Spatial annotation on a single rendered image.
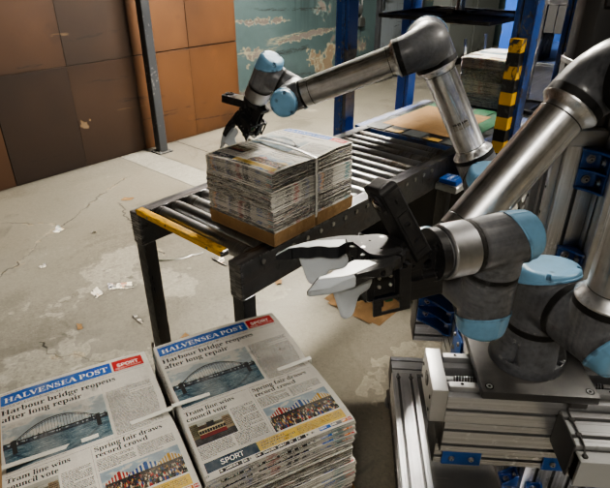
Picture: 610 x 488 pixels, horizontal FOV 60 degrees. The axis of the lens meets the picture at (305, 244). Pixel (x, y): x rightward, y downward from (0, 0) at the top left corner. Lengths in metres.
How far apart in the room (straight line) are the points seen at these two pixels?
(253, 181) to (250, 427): 0.76
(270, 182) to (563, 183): 0.73
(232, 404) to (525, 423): 0.62
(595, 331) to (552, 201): 0.37
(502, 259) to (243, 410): 0.54
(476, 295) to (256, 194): 0.88
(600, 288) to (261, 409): 0.61
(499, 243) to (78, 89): 4.19
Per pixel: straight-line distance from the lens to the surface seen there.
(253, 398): 1.04
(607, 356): 1.00
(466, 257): 0.70
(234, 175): 1.58
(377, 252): 0.64
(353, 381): 2.28
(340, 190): 1.72
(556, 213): 1.27
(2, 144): 4.51
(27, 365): 2.64
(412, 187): 2.16
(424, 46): 1.41
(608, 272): 0.96
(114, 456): 1.00
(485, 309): 0.79
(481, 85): 3.23
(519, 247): 0.75
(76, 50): 4.64
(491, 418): 1.24
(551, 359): 1.16
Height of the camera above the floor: 1.56
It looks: 29 degrees down
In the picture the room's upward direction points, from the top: straight up
